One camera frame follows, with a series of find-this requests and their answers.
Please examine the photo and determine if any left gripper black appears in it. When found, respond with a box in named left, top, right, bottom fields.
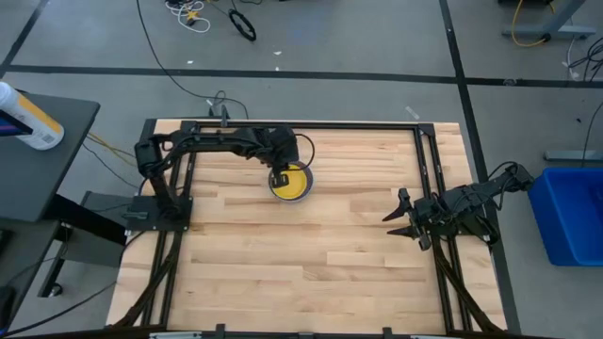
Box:
left=266, top=125, right=302, bottom=187

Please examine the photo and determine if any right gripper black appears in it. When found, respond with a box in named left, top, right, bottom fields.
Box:
left=382, top=187, right=440, bottom=252

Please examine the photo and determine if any grey bowl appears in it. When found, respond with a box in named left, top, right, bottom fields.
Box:
left=267, top=159, right=315, bottom=203

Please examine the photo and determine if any blue plastic bin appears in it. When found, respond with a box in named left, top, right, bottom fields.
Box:
left=527, top=166, right=603, bottom=267

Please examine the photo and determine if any grey metal bar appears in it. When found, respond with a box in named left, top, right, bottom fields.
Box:
left=543, top=150, right=603, bottom=164

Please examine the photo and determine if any black side table stand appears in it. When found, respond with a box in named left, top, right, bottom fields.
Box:
left=38, top=190, right=138, bottom=299

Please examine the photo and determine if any dark grey side table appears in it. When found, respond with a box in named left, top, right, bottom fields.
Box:
left=0, top=90, right=102, bottom=299

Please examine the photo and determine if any grey desk leg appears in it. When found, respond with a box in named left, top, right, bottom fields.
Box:
left=500, top=0, right=597, bottom=42

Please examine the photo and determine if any white bottle with yellow label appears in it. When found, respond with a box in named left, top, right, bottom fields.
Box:
left=0, top=81, right=65, bottom=152

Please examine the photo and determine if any dark blue flat object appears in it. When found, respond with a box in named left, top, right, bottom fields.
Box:
left=0, top=109, right=35, bottom=138

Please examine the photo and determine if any black aluminium table frame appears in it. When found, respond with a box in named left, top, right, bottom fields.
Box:
left=111, top=119, right=508, bottom=338

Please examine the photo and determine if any black coiled cable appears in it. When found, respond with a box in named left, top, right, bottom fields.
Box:
left=227, top=8, right=258, bottom=42

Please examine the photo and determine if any long black floor cable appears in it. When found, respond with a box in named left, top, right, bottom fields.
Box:
left=135, top=0, right=250, bottom=120

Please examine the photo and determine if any thin yellow cable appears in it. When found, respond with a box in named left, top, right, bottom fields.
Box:
left=86, top=133, right=142, bottom=170

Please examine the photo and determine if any white cable bundle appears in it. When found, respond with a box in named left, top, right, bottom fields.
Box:
left=164, top=0, right=212, bottom=35

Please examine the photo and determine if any thin black cable by bin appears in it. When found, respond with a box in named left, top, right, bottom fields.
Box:
left=580, top=100, right=603, bottom=160

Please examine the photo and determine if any yellow floor cable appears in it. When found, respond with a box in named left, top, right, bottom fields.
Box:
left=510, top=0, right=558, bottom=49

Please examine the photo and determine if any black cable tangle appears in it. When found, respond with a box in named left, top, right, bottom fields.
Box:
left=566, top=36, right=603, bottom=82

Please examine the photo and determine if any black cable under table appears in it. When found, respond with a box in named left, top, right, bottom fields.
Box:
left=0, top=280, right=118, bottom=337

